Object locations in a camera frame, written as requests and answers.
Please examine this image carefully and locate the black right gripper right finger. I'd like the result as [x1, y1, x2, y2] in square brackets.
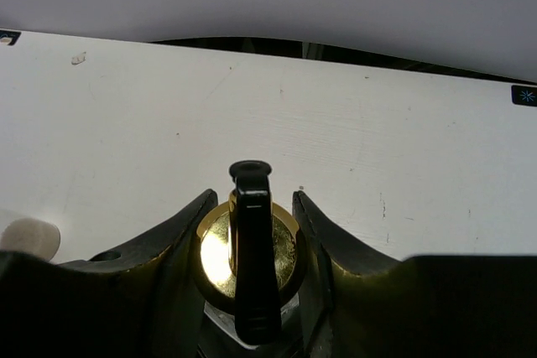
[292, 191, 536, 357]

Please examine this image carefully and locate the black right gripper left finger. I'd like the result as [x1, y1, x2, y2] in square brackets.
[1, 190, 217, 357]

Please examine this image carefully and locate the oil bottle gold black spout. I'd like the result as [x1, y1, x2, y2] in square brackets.
[190, 160, 306, 345]

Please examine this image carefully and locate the clear jar with silver lid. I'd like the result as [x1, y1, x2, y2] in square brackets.
[1, 209, 60, 262]

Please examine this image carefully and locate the black logo sticker right corner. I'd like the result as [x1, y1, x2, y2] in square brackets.
[511, 85, 537, 106]

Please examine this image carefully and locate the black logo sticker corner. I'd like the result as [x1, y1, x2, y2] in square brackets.
[511, 85, 537, 106]
[0, 29, 21, 46]

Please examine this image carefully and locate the black logo sticker left corner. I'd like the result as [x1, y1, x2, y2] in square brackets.
[0, 29, 21, 46]

